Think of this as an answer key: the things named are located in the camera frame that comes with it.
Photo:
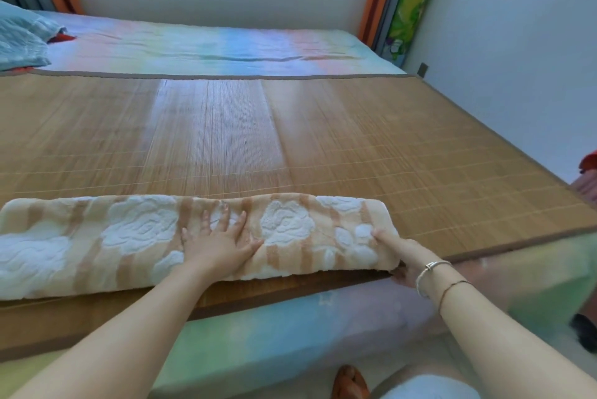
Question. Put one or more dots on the beige white patterned towel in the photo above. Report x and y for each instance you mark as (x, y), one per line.
(140, 240)

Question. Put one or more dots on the pastel rainbow bed sheet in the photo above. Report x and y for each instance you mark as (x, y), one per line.
(210, 44)

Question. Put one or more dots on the green yellow painted board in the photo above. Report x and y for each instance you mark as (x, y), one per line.
(412, 2)

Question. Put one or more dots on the red cloth under pillow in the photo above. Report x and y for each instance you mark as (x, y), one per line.
(60, 38)

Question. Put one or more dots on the orange slipper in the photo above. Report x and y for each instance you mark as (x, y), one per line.
(350, 382)

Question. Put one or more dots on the person's right hand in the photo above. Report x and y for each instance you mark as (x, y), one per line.
(410, 259)

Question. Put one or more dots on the dark wall socket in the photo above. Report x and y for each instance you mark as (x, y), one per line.
(422, 70)

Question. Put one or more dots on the reddish ribbed furniture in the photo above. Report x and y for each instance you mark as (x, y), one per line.
(586, 189)

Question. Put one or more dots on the brown bamboo sleeping mat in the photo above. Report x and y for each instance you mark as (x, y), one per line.
(373, 133)

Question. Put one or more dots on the person's right forearm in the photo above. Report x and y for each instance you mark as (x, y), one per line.
(513, 343)

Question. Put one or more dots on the person's left hand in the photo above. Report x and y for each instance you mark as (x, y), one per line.
(219, 249)

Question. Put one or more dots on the teal quilted pillow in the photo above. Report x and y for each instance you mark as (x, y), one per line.
(23, 40)

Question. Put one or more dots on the person's left forearm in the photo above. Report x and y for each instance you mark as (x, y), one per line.
(102, 343)

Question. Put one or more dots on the person's white garment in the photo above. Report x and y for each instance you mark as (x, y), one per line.
(429, 387)

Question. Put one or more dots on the black shoe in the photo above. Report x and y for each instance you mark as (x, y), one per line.
(585, 331)

